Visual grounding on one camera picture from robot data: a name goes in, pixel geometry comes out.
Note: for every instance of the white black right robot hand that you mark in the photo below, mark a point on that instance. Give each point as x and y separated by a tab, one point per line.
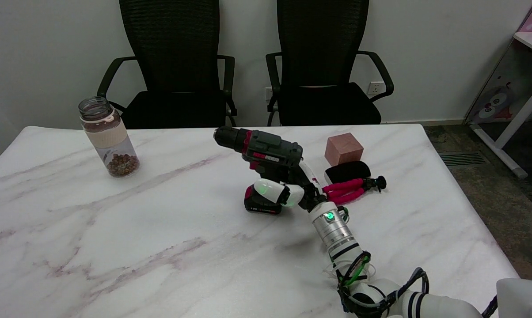
270	191

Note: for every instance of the dark green red power screwdriver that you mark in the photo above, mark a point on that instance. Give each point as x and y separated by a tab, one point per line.
270	150

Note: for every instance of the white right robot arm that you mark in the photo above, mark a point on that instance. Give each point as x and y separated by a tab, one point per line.
334	232

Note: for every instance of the pink flexible mini tripod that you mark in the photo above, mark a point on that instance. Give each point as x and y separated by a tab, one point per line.
350	187

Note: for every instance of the black and white pouch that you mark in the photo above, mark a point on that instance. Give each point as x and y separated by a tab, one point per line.
347	171

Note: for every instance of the pink cube block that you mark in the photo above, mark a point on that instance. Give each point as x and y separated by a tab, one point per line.
343	150

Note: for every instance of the black mesh office chair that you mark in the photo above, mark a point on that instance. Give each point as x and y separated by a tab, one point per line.
173	53
321	53

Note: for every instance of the brown nuts pile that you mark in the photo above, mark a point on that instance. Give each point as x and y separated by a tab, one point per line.
123	164

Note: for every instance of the clear bottle with beige sleeve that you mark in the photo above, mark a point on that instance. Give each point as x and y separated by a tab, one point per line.
109	137

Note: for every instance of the floor vent grille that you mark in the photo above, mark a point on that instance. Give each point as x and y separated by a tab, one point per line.
462	158

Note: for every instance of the white desk with panda panel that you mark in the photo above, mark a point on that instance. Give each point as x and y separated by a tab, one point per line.
502	88

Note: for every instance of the white wall socket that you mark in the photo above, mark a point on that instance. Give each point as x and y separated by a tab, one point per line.
375	88
268	93

